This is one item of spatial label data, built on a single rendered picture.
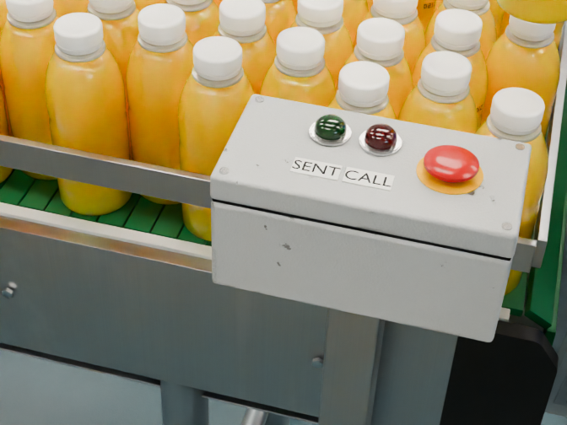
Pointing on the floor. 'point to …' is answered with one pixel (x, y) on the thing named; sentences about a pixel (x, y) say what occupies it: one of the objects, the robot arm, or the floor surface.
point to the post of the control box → (349, 368)
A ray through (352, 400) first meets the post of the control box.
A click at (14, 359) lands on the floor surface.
